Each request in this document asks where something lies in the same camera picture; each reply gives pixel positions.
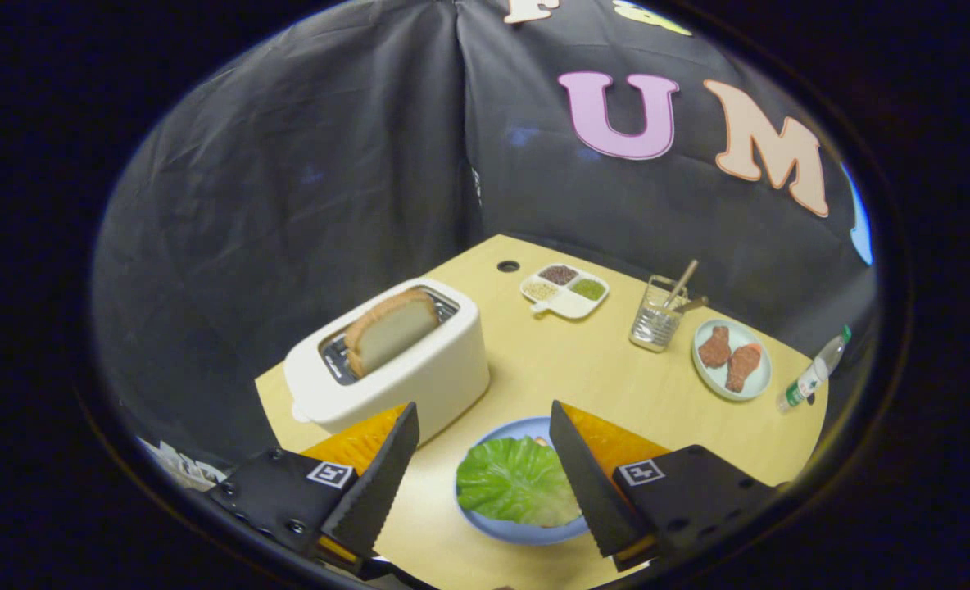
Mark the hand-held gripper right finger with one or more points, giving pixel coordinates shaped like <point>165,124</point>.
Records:
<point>591,487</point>

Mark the blue plate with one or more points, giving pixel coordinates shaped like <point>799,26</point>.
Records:
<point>526,534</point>

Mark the white toaster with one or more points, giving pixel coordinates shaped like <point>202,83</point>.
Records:
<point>428,369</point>

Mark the white divided seasoning dish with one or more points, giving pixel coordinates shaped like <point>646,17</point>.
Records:
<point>571,305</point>

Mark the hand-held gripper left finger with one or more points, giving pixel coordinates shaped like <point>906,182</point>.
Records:
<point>374,492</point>

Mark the clear water bottle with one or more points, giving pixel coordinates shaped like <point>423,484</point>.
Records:
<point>813,375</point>

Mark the plain bread slice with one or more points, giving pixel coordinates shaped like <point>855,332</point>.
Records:
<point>391,332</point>

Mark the pale green plate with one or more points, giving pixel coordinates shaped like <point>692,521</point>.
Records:
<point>759,365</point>

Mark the brown meat patty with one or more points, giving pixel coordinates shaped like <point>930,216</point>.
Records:
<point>714,347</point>
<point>743,365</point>

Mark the green lettuce leaf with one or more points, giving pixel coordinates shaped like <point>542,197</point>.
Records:
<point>514,483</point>

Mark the black backdrop cloth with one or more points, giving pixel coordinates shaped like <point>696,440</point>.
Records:
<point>305,180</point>

